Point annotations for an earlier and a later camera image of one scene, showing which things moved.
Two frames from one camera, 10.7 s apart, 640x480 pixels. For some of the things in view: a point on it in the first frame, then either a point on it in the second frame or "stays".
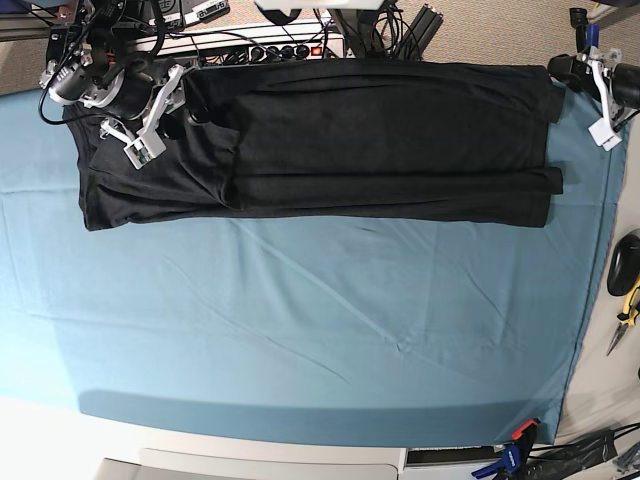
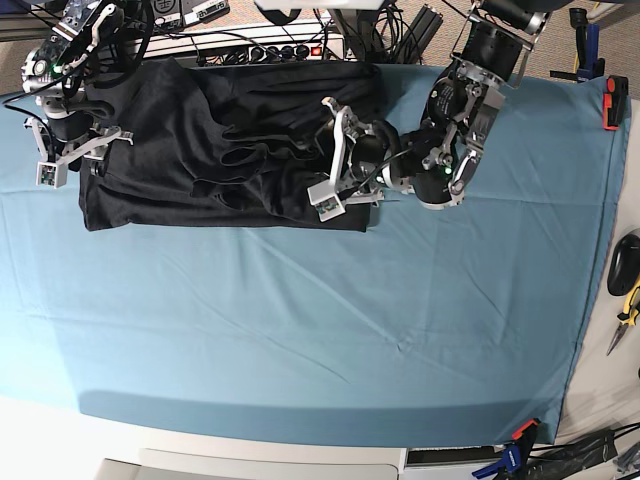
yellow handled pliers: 627,317 stays
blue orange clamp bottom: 515,455 stays
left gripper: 80,80 → 75,136
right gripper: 623,79 → 377,150
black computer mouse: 624,266 stays
